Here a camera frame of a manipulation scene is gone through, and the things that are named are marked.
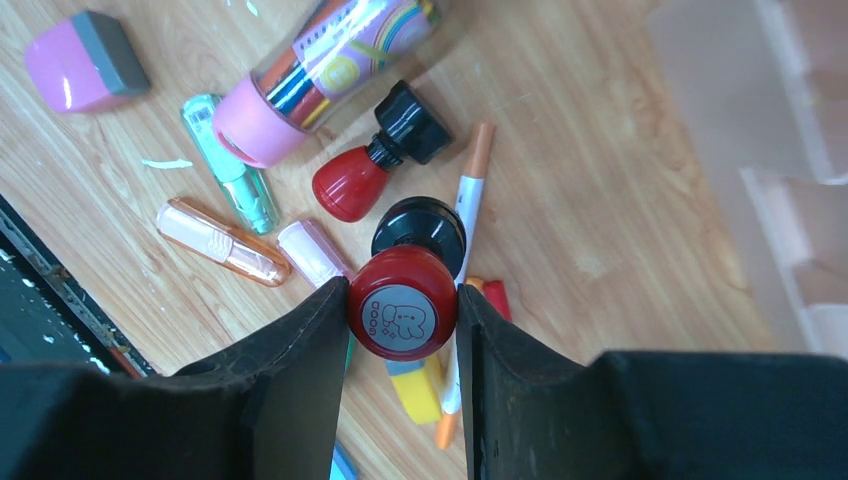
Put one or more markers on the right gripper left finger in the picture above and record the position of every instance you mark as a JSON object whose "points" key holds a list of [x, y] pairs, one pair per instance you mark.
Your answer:
{"points": [[265, 407]]}

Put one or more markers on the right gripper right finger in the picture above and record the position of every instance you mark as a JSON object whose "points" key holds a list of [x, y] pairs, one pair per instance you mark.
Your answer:
{"points": [[532, 413]]}

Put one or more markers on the red round stamp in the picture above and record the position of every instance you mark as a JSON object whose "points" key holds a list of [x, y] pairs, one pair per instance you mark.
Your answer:
{"points": [[403, 303]]}

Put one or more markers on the pink plastic file organizer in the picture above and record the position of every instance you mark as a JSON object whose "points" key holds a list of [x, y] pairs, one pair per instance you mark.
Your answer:
{"points": [[762, 89]]}

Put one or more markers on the blue mini highlighter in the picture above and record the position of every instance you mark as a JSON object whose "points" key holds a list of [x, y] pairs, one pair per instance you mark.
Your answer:
{"points": [[342, 467]]}

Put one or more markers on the teal eraser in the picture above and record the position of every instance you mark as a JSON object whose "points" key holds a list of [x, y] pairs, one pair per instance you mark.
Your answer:
{"points": [[350, 350]]}

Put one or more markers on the yellow mini highlighter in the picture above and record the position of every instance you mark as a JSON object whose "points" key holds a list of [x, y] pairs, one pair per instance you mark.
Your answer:
{"points": [[418, 386]]}

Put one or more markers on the red cap white marker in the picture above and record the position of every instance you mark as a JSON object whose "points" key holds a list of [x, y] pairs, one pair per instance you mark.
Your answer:
{"points": [[496, 294]]}

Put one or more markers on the pink mini highlighter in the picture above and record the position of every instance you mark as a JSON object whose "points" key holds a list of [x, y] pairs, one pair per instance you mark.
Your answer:
{"points": [[312, 253]]}

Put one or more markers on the orange mini highlighter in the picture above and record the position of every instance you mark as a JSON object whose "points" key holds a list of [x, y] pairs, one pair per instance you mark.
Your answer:
{"points": [[181, 223]]}

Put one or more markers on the green mini highlighter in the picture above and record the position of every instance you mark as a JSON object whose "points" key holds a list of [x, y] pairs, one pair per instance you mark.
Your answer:
{"points": [[243, 186]]}

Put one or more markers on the orange cap white marker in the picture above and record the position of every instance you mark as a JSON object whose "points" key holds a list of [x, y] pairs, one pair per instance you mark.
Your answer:
{"points": [[471, 186]]}

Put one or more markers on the red black stamp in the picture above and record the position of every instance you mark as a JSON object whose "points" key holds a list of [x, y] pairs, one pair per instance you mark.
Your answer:
{"points": [[350, 184]]}

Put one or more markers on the pink highlighter pack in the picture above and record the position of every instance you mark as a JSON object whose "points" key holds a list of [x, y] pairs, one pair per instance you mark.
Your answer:
{"points": [[341, 47]]}

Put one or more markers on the pink eraser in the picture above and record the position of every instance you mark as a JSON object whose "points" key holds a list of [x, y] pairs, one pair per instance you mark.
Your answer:
{"points": [[85, 64]]}

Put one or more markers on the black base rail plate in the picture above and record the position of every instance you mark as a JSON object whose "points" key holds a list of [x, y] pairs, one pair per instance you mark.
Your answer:
{"points": [[47, 316]]}

